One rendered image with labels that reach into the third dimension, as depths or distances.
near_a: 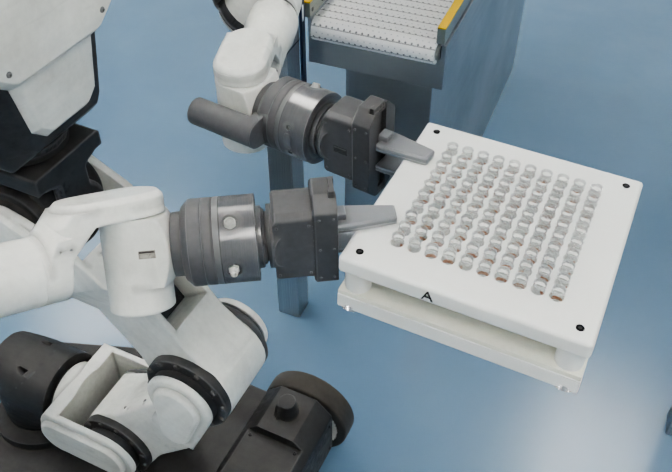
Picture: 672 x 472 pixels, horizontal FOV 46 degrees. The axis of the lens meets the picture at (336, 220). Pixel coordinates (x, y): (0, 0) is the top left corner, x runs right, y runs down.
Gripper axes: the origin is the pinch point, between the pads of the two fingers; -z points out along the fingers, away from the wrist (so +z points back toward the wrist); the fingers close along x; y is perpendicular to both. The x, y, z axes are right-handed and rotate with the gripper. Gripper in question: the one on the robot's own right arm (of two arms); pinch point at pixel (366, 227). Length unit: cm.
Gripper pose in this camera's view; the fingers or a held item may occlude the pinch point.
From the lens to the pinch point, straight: 80.1
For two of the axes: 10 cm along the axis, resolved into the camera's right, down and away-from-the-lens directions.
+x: 0.2, 7.4, 6.7
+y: 1.1, 6.7, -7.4
